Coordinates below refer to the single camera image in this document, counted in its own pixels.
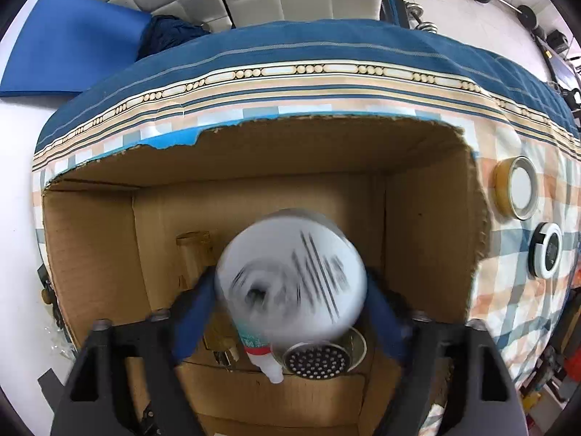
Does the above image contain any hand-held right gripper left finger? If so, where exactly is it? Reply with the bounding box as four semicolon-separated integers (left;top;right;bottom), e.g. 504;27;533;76
50;268;219;436

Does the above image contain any black speaker box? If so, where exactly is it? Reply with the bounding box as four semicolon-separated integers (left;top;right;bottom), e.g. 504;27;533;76
545;29;570;55

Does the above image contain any white round jar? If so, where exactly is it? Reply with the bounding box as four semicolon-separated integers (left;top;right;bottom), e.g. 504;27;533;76
214;209;367;343

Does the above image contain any black table clamp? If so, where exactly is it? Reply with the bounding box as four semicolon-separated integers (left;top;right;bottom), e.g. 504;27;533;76
38;263;60;328

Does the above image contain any white green red spray tube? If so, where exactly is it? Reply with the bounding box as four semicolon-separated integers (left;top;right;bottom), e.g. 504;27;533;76
236;322;284;383

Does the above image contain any yellow glass bottle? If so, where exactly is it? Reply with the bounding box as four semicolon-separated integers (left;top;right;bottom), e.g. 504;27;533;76
176;231;241;373

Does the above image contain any small metal dumbbell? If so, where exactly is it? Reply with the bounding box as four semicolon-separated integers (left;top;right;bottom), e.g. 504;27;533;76
402;2;439;35

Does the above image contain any black-lidded white round tin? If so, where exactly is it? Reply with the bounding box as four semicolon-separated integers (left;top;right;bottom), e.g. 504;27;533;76
528;222;565;279

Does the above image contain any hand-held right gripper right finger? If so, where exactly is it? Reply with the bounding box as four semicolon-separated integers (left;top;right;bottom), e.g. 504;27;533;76
363;268;532;436

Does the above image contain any perforated metal round speaker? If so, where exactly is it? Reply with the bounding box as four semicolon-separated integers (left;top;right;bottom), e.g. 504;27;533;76
282;327;367;380

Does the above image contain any gold-rimmed round tin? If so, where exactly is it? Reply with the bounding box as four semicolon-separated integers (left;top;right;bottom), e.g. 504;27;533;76
494;157;539;219

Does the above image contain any cardboard box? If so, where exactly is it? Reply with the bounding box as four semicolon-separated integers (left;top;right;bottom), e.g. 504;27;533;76
41;113;493;436

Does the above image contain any plaid blue-bordered tablecloth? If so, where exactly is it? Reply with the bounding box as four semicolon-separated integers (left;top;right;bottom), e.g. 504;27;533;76
32;18;581;436

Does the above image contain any dark blue cloth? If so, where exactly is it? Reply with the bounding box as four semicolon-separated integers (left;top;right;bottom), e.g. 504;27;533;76
136;15;212;62

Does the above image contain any blue foam mat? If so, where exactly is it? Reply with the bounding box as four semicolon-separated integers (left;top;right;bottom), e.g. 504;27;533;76
0;0;153;98

